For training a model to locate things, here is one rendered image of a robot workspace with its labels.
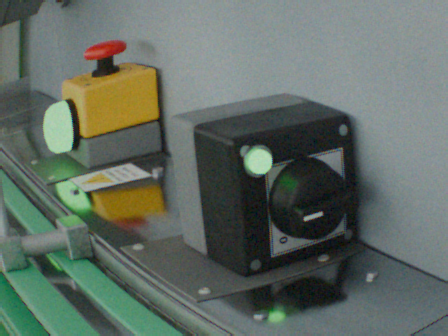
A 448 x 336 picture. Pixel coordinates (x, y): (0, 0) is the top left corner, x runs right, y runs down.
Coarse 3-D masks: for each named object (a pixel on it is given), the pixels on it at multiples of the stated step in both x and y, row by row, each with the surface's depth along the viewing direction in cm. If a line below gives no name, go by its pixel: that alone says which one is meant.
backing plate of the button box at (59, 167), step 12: (60, 156) 95; (144, 156) 92; (156, 156) 92; (36, 168) 92; (48, 168) 92; (60, 168) 91; (72, 168) 91; (84, 168) 90; (96, 168) 90; (108, 168) 90; (48, 180) 88; (60, 180) 88
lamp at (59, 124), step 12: (60, 108) 90; (72, 108) 90; (48, 120) 90; (60, 120) 89; (72, 120) 89; (48, 132) 90; (60, 132) 89; (72, 132) 90; (48, 144) 91; (60, 144) 90; (72, 144) 90
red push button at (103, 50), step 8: (112, 40) 92; (120, 40) 92; (88, 48) 91; (96, 48) 90; (104, 48) 90; (112, 48) 90; (120, 48) 90; (88, 56) 90; (96, 56) 90; (104, 56) 90; (112, 56) 92; (104, 64) 91; (112, 64) 92
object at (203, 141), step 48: (288, 96) 71; (192, 144) 67; (240, 144) 63; (288, 144) 64; (336, 144) 65; (192, 192) 68; (240, 192) 63; (192, 240) 70; (240, 240) 64; (288, 240) 65; (336, 240) 67
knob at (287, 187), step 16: (304, 160) 64; (320, 160) 64; (288, 176) 63; (304, 176) 62; (320, 176) 63; (336, 176) 63; (272, 192) 64; (288, 192) 63; (304, 192) 62; (320, 192) 63; (336, 192) 63; (352, 192) 63; (272, 208) 64; (288, 208) 62; (304, 208) 61; (320, 208) 62; (336, 208) 62; (352, 208) 63; (288, 224) 63; (304, 224) 61; (320, 224) 63; (336, 224) 64
